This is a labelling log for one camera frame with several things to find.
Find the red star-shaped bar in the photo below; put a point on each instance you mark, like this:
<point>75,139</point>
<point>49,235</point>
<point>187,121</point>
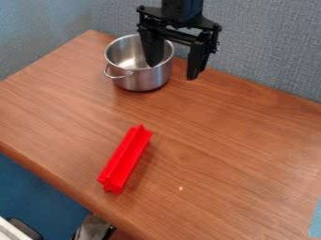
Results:
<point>116,172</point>

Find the white object bottom left corner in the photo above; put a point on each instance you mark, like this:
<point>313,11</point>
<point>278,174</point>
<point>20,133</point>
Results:
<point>9,232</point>

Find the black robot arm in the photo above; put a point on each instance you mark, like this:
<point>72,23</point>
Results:
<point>178,22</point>

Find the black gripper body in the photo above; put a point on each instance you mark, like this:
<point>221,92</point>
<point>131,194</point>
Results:
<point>176,22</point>

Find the stainless steel pot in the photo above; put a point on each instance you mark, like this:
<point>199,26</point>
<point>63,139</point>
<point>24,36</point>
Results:
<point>127,68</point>

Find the grey chair part below table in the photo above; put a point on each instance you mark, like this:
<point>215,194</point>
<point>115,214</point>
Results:
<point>94,229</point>

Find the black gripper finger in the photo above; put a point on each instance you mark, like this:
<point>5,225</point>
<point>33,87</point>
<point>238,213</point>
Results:
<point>202,47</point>
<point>152,46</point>

